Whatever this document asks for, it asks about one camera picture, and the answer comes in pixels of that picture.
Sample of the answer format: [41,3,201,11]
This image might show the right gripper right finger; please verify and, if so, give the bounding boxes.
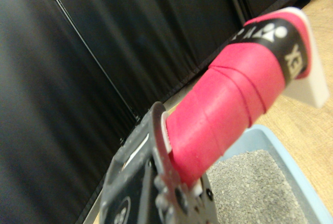
[149,101,217,224]

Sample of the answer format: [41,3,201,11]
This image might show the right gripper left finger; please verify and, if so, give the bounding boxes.
[104,111,160,191]

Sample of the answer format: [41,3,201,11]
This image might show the blue litter tray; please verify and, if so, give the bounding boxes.
[204,124,333,224]

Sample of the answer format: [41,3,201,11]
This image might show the white scoop with red handle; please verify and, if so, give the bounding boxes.
[164,7,329,186]

